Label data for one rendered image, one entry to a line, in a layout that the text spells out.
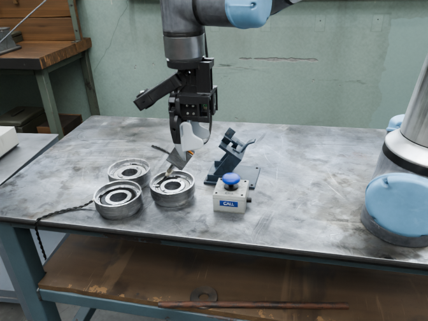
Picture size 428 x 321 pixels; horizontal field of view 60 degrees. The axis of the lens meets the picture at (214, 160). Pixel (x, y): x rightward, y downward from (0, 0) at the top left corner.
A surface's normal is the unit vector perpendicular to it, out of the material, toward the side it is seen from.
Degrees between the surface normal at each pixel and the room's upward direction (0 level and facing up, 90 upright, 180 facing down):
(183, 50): 90
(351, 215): 0
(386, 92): 90
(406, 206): 97
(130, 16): 90
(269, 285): 0
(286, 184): 0
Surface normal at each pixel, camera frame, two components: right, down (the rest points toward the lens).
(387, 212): -0.50, 0.54
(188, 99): -0.25, 0.47
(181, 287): -0.04, -0.88
